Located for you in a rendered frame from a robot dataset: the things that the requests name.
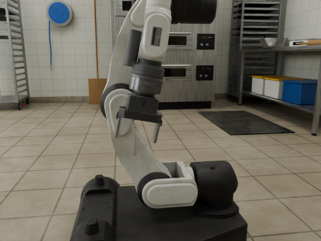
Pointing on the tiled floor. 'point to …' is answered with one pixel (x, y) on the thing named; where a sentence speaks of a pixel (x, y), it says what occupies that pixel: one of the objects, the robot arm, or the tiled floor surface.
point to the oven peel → (95, 92)
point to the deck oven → (181, 60)
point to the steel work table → (315, 109)
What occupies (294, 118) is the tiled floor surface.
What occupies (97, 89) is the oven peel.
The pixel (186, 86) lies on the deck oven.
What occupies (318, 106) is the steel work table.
